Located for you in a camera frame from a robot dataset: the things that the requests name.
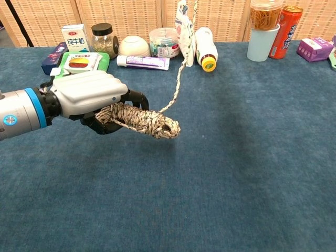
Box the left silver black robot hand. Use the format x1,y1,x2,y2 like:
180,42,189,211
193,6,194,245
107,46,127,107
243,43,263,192
51,70,150,135

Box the beige speckled braided rope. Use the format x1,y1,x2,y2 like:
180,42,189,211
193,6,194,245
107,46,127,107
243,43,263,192
94,0,182,140

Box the white burger snack packet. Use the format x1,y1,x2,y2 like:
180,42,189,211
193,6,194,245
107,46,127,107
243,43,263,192
62,52,103,76

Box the green folded cloth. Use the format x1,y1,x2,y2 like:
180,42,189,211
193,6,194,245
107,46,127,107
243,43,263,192
40,51,110,89

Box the dark blue carton box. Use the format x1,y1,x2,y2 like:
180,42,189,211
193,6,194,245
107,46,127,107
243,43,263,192
41,41,69,76

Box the glass jar black lid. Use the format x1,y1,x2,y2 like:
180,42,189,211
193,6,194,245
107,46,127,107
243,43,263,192
91,23,119,60

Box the white milk carton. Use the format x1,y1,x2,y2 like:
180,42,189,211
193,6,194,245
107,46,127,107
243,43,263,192
61,24,90,53

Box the white ceramic bowl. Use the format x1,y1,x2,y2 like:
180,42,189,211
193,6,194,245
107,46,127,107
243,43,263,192
118,35,151,57

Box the white purple toothpaste tube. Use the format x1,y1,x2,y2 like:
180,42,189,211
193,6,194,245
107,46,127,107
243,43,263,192
116,55,171,71

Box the woven bamboo folding screen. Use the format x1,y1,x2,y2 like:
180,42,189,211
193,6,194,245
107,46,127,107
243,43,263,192
0,0,336,48

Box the clear tub of clips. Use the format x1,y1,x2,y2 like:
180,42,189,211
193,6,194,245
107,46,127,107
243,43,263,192
149,27,180,58

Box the black pole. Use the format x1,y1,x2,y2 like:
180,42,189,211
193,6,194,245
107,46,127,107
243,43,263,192
4,0,35,48

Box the white stand-up pouch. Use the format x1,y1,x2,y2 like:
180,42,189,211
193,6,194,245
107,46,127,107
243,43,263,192
175,0,196,67

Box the white bottle yellow cap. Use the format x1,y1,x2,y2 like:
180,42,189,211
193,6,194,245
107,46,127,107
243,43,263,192
195,27,219,72

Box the blue table cloth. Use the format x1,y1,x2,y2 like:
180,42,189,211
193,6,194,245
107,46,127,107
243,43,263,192
0,39,336,252

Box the light blue paper cup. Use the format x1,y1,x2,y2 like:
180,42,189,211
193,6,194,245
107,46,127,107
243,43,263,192
247,23,281,62

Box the clear jar of rubber bands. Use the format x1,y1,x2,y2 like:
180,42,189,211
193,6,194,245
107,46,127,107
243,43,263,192
248,0,284,32

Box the red drink can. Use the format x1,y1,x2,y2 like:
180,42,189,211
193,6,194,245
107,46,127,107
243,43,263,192
268,5,303,59

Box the purple tissue packet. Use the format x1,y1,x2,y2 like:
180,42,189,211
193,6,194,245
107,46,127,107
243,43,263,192
296,37,335,63

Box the green plastic object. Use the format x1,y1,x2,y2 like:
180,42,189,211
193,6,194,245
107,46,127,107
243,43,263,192
328,47,336,69

